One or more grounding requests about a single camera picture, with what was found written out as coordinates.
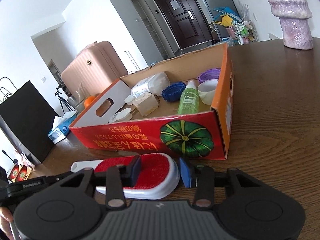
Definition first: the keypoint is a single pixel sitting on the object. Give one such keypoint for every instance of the black paper bag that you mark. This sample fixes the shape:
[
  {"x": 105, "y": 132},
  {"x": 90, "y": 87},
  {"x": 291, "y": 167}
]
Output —
[{"x": 26, "y": 120}]

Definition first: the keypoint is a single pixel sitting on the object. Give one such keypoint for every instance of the clear glass cup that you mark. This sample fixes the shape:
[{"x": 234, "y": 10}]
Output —
[{"x": 77, "y": 99}]

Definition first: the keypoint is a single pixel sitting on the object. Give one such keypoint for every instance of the white plastic cup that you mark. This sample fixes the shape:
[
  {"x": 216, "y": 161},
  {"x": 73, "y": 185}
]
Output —
[{"x": 207, "y": 90}]

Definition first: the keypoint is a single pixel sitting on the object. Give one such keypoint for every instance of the camera tripod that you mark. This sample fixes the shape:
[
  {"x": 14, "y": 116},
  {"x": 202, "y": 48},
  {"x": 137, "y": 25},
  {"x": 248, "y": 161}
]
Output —
[{"x": 63, "y": 102}]

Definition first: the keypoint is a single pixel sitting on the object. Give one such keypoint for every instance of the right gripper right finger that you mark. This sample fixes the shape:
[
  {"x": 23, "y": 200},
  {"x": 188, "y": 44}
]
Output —
[{"x": 201, "y": 178}]

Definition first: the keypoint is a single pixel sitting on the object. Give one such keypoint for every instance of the white jar lid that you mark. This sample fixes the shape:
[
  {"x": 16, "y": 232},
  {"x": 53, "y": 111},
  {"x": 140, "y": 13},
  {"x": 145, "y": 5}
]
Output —
[{"x": 129, "y": 100}]

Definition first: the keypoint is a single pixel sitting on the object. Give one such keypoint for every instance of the orange fruit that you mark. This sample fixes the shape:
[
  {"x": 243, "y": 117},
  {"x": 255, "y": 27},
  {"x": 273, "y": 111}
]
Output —
[{"x": 88, "y": 101}]

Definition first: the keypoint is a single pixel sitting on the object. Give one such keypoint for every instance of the person left hand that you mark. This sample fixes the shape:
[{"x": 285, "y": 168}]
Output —
[{"x": 6, "y": 218}]

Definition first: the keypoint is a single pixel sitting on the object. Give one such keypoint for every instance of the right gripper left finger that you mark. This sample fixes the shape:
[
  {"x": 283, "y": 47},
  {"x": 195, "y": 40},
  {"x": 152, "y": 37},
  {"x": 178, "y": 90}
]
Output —
[{"x": 120, "y": 176}]

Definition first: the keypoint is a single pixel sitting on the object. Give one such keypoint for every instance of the dark brown door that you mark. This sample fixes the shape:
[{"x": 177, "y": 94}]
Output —
[{"x": 186, "y": 21}]

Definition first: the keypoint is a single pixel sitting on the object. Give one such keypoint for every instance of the snack packets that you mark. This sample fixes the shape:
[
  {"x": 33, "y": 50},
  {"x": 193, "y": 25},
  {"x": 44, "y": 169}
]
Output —
[{"x": 22, "y": 168}]

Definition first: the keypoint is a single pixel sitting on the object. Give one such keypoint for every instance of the blue tissue pack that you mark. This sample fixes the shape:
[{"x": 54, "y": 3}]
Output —
[{"x": 60, "y": 128}]

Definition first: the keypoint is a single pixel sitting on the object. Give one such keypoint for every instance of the green transparent bottle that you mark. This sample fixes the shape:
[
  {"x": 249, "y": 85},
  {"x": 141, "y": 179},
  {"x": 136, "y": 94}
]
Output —
[{"x": 189, "y": 101}]

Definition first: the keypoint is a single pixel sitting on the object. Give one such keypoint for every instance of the purple jar lid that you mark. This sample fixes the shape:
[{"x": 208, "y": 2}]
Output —
[{"x": 210, "y": 74}]

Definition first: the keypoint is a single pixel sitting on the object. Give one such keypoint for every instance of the blue jar lid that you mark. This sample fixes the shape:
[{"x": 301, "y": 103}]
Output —
[{"x": 173, "y": 92}]

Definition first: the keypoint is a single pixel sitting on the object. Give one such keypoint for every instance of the red white lint brush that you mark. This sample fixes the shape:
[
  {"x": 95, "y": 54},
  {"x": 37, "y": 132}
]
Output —
[{"x": 159, "y": 174}]

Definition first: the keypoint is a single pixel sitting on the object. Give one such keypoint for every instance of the pink suitcase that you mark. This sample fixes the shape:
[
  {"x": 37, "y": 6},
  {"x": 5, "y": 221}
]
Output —
[{"x": 95, "y": 68}]

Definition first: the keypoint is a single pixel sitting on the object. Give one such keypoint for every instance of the wire storage rack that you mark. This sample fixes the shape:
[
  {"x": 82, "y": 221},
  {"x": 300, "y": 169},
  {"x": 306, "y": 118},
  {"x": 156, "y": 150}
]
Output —
[{"x": 244, "y": 32}]

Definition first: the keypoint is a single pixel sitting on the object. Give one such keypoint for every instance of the small white round container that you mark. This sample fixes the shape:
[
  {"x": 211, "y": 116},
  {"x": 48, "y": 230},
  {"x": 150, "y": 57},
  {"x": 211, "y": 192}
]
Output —
[{"x": 124, "y": 115}]

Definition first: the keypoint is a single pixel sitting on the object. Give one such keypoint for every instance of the red cardboard pumpkin box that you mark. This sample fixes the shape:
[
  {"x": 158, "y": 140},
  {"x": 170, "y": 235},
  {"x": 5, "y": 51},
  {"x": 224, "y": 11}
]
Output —
[{"x": 203, "y": 135}]

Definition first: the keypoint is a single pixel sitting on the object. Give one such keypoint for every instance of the pink glitter vase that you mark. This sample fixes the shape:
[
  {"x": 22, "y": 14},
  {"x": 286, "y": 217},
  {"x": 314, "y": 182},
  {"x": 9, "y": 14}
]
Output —
[{"x": 293, "y": 16}]

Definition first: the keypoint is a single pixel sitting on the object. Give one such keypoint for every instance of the beige small box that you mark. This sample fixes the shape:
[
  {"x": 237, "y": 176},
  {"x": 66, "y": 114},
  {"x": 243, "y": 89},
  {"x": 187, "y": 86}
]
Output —
[{"x": 146, "y": 103}]

